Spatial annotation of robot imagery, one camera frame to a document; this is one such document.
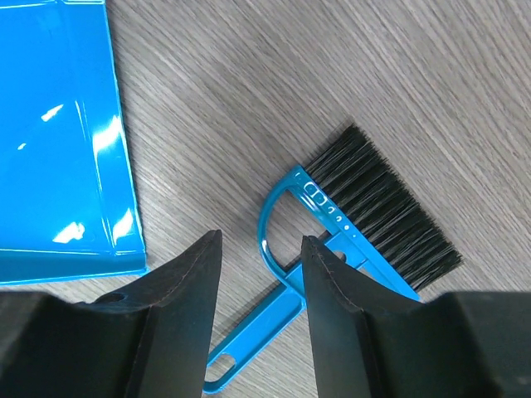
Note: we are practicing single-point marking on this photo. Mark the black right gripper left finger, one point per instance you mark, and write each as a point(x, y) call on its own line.
point(149, 338)

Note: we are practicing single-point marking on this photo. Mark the blue plastic dustpan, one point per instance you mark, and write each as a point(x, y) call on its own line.
point(68, 205)

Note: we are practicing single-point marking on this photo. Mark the blue hand brush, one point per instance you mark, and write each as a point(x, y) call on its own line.
point(369, 215)

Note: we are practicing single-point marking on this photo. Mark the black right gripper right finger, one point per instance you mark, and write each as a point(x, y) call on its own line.
point(368, 341)

